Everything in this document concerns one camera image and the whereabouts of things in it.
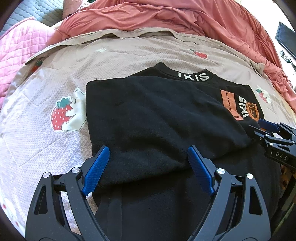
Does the black sweater with orange patches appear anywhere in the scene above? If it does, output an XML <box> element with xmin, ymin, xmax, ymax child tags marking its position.
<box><xmin>86</xmin><ymin>63</ymin><xmax>280</xmax><ymax>240</ymax></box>

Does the salmon red blanket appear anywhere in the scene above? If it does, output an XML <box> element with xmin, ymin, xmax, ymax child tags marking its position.
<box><xmin>49</xmin><ymin>1</ymin><xmax>295</xmax><ymax>108</ymax></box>

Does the grey quilted headboard cushion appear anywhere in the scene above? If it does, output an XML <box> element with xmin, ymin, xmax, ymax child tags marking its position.
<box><xmin>1</xmin><ymin>0</ymin><xmax>64</xmax><ymax>35</ymax></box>

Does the right hand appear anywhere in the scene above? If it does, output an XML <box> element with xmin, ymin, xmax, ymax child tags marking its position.
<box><xmin>280</xmin><ymin>165</ymin><xmax>295</xmax><ymax>190</ymax></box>

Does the pink quilted blanket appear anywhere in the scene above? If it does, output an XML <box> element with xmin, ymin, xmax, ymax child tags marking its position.
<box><xmin>1</xmin><ymin>17</ymin><xmax>62</xmax><ymax>104</ymax></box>

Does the black monitor screen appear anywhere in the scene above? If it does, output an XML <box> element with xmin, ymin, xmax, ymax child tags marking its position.
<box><xmin>275</xmin><ymin>22</ymin><xmax>296</xmax><ymax>59</ymax></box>

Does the dusty pink pillow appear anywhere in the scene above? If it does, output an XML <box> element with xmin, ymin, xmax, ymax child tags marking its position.
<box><xmin>62</xmin><ymin>0</ymin><xmax>90</xmax><ymax>19</ymax></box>

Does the strawberry print beige duvet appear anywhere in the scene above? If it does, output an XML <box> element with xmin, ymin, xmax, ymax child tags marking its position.
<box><xmin>1</xmin><ymin>28</ymin><xmax>295</xmax><ymax>234</ymax></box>

